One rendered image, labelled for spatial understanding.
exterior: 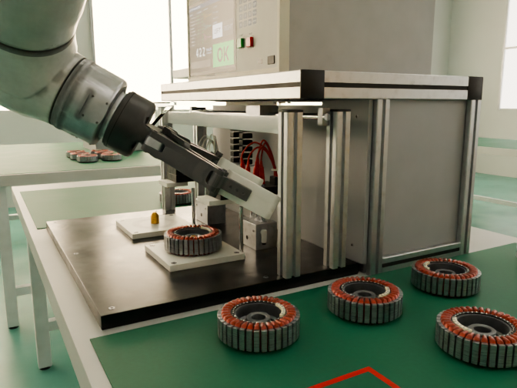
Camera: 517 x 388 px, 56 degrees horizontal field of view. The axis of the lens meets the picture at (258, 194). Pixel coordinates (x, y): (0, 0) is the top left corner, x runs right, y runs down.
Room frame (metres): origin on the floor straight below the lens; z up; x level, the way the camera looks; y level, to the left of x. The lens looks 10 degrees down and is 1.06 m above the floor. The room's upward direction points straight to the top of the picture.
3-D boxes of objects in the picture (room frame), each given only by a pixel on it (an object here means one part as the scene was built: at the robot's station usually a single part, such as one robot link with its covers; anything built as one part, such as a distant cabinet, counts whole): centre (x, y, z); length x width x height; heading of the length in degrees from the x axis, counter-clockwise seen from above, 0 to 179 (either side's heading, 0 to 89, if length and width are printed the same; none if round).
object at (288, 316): (0.62, 0.00, 0.77); 0.11 x 0.11 x 0.04
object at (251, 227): (0.99, 0.00, 0.80); 0.08 x 0.05 x 0.06; 30
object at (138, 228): (1.13, 0.25, 0.78); 0.15 x 0.15 x 0.01; 30
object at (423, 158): (0.94, -0.32, 0.91); 0.28 x 0.03 x 0.32; 120
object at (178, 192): (1.54, 0.26, 0.77); 0.11 x 0.11 x 0.04
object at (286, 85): (1.18, -0.09, 1.09); 0.68 x 0.44 x 0.05; 30
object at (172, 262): (0.92, 0.13, 0.78); 0.15 x 0.15 x 0.01; 30
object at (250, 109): (1.03, -0.01, 1.05); 0.06 x 0.04 x 0.04; 30
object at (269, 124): (1.07, 0.10, 1.03); 0.62 x 0.01 x 0.03; 30
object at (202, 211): (1.20, 0.12, 0.80); 0.08 x 0.05 x 0.06; 30
